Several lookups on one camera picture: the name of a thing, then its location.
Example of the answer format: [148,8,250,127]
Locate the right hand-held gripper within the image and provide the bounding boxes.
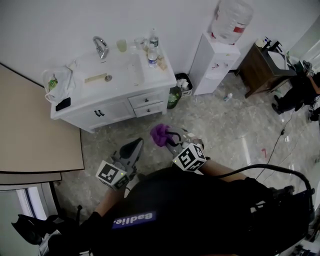
[163,126,207,173]

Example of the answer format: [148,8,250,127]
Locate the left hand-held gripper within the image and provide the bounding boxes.
[95,137,145,191]

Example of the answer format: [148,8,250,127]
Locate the purple cloth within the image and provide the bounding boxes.
[149,123,173,148]

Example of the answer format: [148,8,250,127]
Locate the person's right forearm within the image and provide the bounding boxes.
[199,158,248,181]

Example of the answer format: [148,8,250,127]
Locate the person's left forearm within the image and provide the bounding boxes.
[94,187,126,218]

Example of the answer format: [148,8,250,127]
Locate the white vanity cabinet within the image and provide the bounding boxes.
[49,42,178,134]

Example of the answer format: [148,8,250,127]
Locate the black mesh bin green bag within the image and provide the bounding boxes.
[166,85,183,110]

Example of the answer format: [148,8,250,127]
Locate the person's black clothed torso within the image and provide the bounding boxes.
[47,166,316,256]

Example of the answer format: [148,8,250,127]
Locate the black rectangular waste bin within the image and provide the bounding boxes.
[174,72,194,97]

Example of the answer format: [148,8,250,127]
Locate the white water dispenser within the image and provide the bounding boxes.
[189,31,241,96]

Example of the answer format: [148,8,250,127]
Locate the beige sponge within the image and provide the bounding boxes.
[156,55,168,72]

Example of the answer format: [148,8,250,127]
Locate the pale wooden strip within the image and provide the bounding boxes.
[84,72,108,84]

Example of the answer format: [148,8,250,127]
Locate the black flat phone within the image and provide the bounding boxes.
[54,97,72,112]

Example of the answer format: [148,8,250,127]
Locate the water bottle blue label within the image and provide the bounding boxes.
[147,44,158,69]

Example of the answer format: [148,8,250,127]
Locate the beige flat board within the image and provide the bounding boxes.
[0,62,85,175]

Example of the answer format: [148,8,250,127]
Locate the white plastic bag green print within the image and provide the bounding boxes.
[42,65,76,102]

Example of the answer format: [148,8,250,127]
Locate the dark wooden vanity cabinet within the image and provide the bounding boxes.
[236,41,298,99]

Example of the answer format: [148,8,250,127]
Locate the pale yellow cup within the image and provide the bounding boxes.
[116,39,128,53]

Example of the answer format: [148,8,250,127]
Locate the water bottle dark label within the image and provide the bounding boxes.
[149,28,160,50]

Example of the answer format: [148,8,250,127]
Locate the clear glass cup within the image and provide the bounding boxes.
[133,36,146,50]

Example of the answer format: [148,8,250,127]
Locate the chrome faucet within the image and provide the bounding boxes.
[92,36,110,60]

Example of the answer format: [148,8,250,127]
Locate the black office chair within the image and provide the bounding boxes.
[11,204,83,256]

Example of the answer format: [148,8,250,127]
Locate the clear water jug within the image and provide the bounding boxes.
[211,0,255,46]

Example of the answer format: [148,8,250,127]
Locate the black faucet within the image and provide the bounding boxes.
[266,41,283,54]

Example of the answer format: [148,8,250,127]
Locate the thick black cable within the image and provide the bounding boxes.
[219,163,315,198]

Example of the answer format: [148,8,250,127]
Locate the thin black cable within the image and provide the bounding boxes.
[262,109,295,171]

